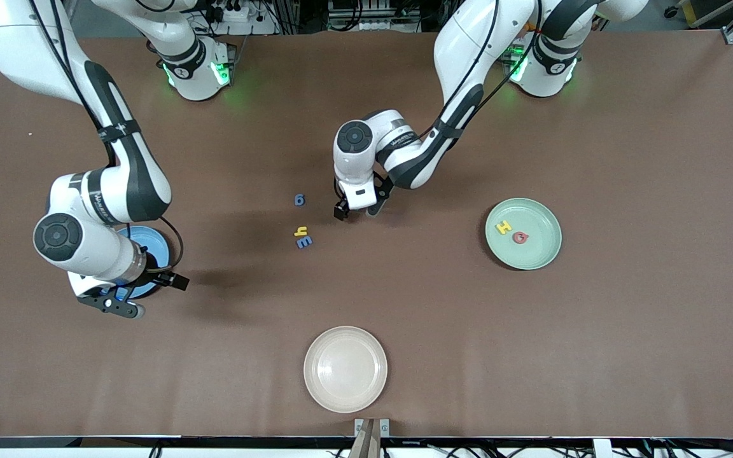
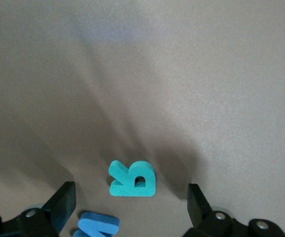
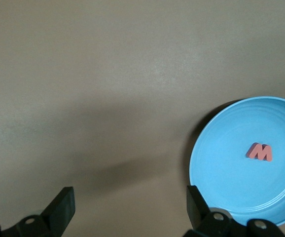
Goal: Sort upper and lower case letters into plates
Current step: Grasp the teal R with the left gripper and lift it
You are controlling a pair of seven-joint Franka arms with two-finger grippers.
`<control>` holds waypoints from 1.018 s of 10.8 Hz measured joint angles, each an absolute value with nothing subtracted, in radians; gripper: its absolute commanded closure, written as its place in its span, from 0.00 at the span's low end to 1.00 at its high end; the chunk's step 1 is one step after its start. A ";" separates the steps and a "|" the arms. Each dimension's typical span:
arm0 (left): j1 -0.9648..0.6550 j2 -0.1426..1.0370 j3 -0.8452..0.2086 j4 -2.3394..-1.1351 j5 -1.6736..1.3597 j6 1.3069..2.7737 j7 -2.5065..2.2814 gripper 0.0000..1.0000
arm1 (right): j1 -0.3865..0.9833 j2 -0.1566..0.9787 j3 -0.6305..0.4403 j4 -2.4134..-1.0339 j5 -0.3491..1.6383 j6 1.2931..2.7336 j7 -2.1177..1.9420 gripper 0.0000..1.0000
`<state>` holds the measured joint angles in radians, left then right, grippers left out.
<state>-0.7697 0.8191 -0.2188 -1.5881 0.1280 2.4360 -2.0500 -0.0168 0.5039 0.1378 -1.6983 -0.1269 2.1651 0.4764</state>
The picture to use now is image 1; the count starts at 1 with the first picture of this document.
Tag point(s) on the blue plate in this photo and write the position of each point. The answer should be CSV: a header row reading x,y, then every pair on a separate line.
x,y
150,245

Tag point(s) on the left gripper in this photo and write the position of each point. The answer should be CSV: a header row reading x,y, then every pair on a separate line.
x,y
342,211

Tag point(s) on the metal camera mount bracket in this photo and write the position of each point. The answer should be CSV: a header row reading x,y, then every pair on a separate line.
x,y
371,439

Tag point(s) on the green plate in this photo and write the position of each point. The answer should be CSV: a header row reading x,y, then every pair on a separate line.
x,y
532,254

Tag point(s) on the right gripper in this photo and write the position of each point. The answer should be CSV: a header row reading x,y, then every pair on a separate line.
x,y
158,276

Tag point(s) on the blue foam letter E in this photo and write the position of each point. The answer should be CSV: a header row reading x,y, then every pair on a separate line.
x,y
305,242

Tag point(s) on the grey equipment rack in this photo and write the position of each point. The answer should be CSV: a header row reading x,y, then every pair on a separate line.
x,y
373,13

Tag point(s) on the white power strip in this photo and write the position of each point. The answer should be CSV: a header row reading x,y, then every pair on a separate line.
x,y
239,14

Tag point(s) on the beige plate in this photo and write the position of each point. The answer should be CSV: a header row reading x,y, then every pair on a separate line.
x,y
345,369

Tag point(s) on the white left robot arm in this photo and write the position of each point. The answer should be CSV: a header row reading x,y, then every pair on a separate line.
x,y
468,38

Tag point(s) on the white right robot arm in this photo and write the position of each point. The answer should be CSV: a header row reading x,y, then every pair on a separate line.
x,y
10,38

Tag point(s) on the pink foam letter Q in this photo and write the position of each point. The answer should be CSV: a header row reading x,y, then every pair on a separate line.
x,y
523,240

